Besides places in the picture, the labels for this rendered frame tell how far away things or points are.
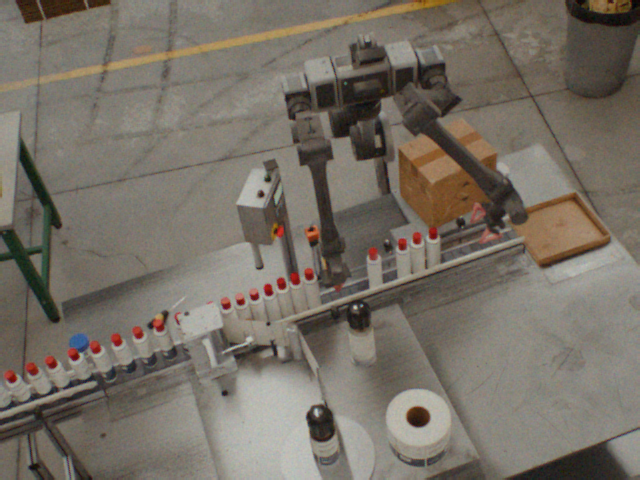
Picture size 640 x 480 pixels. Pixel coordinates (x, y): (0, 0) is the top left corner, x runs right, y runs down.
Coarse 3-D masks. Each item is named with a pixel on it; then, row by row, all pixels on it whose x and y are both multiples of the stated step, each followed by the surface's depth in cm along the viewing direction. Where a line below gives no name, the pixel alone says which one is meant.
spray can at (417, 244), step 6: (414, 234) 314; (420, 234) 314; (414, 240) 314; (420, 240) 314; (414, 246) 315; (420, 246) 315; (414, 252) 317; (420, 252) 317; (414, 258) 320; (420, 258) 320; (414, 264) 323; (420, 264) 322; (414, 270) 325; (420, 270) 325
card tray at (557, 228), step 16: (576, 192) 348; (528, 208) 346; (544, 208) 349; (560, 208) 348; (576, 208) 347; (512, 224) 345; (528, 224) 344; (544, 224) 343; (560, 224) 342; (576, 224) 342; (592, 224) 341; (528, 240) 339; (544, 240) 338; (560, 240) 337; (576, 240) 336; (592, 240) 332; (608, 240) 334; (544, 256) 333; (560, 256) 331
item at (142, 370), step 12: (492, 240) 335; (504, 240) 334; (444, 252) 333; (456, 252) 333; (468, 252) 332; (384, 276) 329; (396, 276) 328; (348, 288) 327; (360, 288) 326; (324, 300) 324; (324, 312) 321; (204, 336) 319; (180, 348) 317; (180, 360) 313; (120, 372) 313; (144, 372) 312; (108, 384) 310
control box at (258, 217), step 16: (256, 176) 286; (272, 176) 285; (256, 192) 281; (272, 192) 282; (240, 208) 280; (256, 208) 278; (272, 208) 284; (256, 224) 284; (272, 224) 286; (256, 240) 290; (272, 240) 289
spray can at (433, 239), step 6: (432, 228) 315; (432, 234) 314; (426, 240) 317; (432, 240) 316; (438, 240) 316; (426, 246) 319; (432, 246) 317; (438, 246) 318; (426, 252) 322; (432, 252) 320; (438, 252) 321; (426, 258) 325; (432, 258) 322; (438, 258) 323; (426, 264) 328; (432, 264) 325; (438, 264) 326
